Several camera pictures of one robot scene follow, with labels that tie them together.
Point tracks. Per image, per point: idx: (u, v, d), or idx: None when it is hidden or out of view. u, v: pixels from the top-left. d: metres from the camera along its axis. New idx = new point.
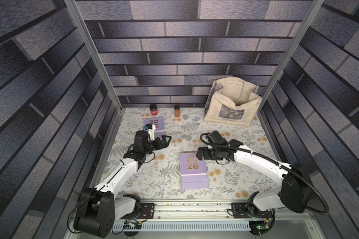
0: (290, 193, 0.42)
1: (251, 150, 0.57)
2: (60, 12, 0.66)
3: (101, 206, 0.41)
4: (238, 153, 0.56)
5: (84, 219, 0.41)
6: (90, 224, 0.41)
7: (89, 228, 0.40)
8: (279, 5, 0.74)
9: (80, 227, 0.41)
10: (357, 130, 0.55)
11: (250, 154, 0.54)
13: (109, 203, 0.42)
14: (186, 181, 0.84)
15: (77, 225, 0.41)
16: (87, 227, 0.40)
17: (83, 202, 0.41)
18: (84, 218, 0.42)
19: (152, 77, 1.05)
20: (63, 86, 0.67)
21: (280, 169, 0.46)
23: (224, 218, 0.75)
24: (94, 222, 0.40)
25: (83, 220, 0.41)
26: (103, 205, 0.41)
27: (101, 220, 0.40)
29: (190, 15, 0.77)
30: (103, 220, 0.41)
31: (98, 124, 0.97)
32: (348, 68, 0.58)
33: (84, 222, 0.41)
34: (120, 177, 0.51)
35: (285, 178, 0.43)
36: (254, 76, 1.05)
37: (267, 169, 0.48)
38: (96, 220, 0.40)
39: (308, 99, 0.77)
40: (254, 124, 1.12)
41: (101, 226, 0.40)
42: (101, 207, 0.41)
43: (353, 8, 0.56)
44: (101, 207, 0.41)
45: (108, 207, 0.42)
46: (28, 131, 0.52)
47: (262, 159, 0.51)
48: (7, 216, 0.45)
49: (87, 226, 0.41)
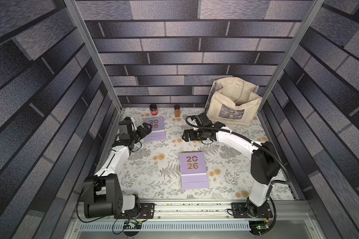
0: (258, 167, 0.48)
1: (230, 130, 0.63)
2: (60, 12, 0.66)
3: (109, 188, 0.42)
4: (220, 133, 0.62)
5: (94, 205, 0.42)
6: (102, 207, 0.42)
7: (101, 211, 0.42)
8: (279, 5, 0.74)
9: (90, 213, 0.42)
10: (358, 130, 0.55)
11: (229, 134, 0.60)
13: (115, 184, 0.44)
14: (186, 181, 0.84)
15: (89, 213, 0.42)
16: (98, 211, 0.42)
17: (89, 190, 0.42)
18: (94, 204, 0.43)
19: (152, 77, 1.05)
20: (63, 85, 0.67)
21: (252, 146, 0.52)
23: (224, 218, 0.75)
24: (105, 205, 0.43)
25: (93, 206, 0.42)
26: (111, 186, 0.43)
27: (112, 201, 0.42)
29: (190, 15, 0.77)
30: (114, 201, 0.43)
31: (98, 124, 0.97)
32: (348, 68, 0.58)
33: (95, 207, 0.42)
34: (115, 162, 0.51)
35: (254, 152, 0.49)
36: (254, 76, 1.05)
37: (241, 145, 0.54)
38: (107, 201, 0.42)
39: (308, 99, 0.77)
40: (254, 124, 1.12)
41: (113, 206, 0.42)
42: (109, 189, 0.42)
43: (353, 8, 0.56)
44: (109, 189, 0.42)
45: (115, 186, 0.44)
46: (28, 131, 0.52)
47: (238, 138, 0.57)
48: (8, 215, 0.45)
49: (99, 210, 0.42)
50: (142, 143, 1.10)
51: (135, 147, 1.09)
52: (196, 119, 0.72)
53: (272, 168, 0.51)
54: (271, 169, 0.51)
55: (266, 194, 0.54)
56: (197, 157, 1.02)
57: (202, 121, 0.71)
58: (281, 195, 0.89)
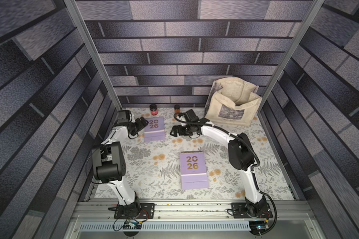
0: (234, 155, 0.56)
1: (212, 124, 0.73)
2: (60, 12, 0.66)
3: (114, 153, 0.50)
4: (204, 127, 0.70)
5: (102, 169, 0.49)
6: (109, 170, 0.49)
7: (108, 174, 0.49)
8: (279, 5, 0.74)
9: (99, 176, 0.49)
10: (357, 130, 0.55)
11: (212, 127, 0.68)
13: (119, 150, 0.53)
14: (186, 181, 0.84)
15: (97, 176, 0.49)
16: (106, 173, 0.49)
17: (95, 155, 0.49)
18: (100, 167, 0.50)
19: (152, 77, 1.05)
20: (63, 85, 0.67)
21: (230, 136, 0.60)
23: (224, 218, 0.75)
24: (111, 168, 0.50)
25: (100, 170, 0.49)
26: (115, 150, 0.50)
27: (118, 164, 0.50)
29: (190, 15, 0.77)
30: (119, 164, 0.51)
31: (98, 124, 0.97)
32: (348, 68, 0.58)
33: (103, 171, 0.49)
34: (117, 136, 0.59)
35: (232, 143, 0.57)
36: (254, 76, 1.05)
37: (221, 136, 0.62)
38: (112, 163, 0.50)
39: (308, 99, 0.77)
40: (254, 124, 1.12)
41: (118, 169, 0.50)
42: (113, 152, 0.50)
43: (353, 8, 0.56)
44: (114, 154, 0.50)
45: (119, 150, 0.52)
46: (28, 130, 0.52)
47: (220, 131, 0.64)
48: (8, 215, 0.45)
49: (106, 173, 0.49)
50: (142, 143, 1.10)
51: (135, 147, 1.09)
52: (184, 115, 0.80)
53: (246, 156, 0.59)
54: (245, 157, 0.59)
55: (255, 184, 0.64)
56: (197, 157, 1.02)
57: (190, 117, 0.79)
58: (281, 195, 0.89)
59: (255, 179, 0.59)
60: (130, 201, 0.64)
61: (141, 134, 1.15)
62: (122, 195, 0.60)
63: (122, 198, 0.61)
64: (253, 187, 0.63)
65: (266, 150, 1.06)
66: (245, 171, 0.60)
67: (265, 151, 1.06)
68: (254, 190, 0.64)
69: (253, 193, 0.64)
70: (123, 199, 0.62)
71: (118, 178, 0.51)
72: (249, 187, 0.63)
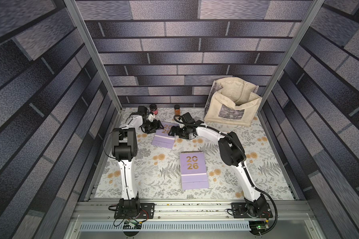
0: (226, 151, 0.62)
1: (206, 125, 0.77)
2: (60, 12, 0.66)
3: (130, 137, 0.60)
4: (198, 128, 0.77)
5: (118, 148, 0.60)
6: (123, 150, 0.60)
7: (123, 153, 0.61)
8: (279, 5, 0.74)
9: (115, 153, 0.60)
10: (357, 130, 0.55)
11: (205, 127, 0.74)
13: (134, 135, 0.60)
14: (186, 181, 0.84)
15: (114, 152, 0.60)
16: (121, 152, 0.60)
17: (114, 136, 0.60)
18: (118, 146, 0.61)
19: (152, 77, 1.05)
20: (63, 86, 0.67)
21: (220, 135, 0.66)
23: (224, 218, 0.75)
24: (126, 148, 0.60)
25: (117, 148, 0.60)
26: (130, 136, 0.60)
27: (132, 146, 0.60)
29: (190, 15, 0.77)
30: (133, 146, 0.61)
31: (98, 124, 0.97)
32: (348, 68, 0.58)
33: (119, 150, 0.60)
34: (133, 123, 0.68)
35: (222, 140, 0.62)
36: (254, 76, 1.05)
37: (213, 135, 0.68)
38: (127, 147, 0.61)
39: (308, 99, 0.77)
40: (254, 124, 1.12)
41: (131, 150, 0.60)
42: (130, 137, 0.60)
43: (353, 8, 0.56)
44: (130, 137, 0.60)
45: (133, 136, 0.62)
46: (27, 131, 0.51)
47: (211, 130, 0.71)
48: (7, 216, 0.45)
49: (122, 151, 0.60)
50: (142, 143, 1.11)
51: None
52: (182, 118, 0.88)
53: (236, 153, 0.64)
54: (235, 154, 0.64)
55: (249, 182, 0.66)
56: (197, 157, 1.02)
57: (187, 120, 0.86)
58: (281, 195, 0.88)
59: (249, 175, 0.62)
60: (132, 196, 0.66)
61: (141, 134, 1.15)
62: (128, 182, 0.64)
63: (124, 187, 0.64)
64: (248, 184, 0.65)
65: (266, 150, 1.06)
66: (236, 167, 0.64)
67: (265, 151, 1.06)
68: (249, 188, 0.66)
69: (250, 191, 0.66)
70: (125, 188, 0.65)
71: (130, 158, 0.61)
72: (246, 186, 0.65)
